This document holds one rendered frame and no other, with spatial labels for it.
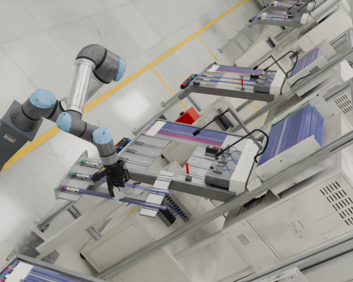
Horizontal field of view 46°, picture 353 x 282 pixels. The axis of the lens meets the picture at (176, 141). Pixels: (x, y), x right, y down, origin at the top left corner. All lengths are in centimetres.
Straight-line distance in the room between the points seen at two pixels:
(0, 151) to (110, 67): 84
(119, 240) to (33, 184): 72
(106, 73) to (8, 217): 115
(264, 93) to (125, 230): 164
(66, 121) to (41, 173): 125
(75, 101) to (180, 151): 210
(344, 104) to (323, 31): 325
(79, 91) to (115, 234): 103
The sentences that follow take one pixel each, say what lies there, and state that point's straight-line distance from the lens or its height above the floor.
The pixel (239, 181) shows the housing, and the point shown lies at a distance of 210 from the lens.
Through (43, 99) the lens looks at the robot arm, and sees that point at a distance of 222.
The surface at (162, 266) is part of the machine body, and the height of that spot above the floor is 52.
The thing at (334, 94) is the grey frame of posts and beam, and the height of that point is 175.
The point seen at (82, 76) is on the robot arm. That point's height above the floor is 112.
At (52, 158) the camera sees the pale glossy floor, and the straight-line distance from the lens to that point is 312.
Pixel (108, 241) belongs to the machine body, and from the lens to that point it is 264.
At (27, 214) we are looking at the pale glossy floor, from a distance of 280.
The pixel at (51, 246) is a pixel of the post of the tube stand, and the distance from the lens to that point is 252.
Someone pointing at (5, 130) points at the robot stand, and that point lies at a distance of 237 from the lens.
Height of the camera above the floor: 223
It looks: 31 degrees down
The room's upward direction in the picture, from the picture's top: 54 degrees clockwise
